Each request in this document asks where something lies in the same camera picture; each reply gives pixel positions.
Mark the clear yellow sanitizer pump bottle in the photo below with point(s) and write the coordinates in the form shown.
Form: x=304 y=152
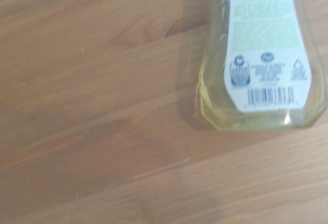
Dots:
x=261 y=62

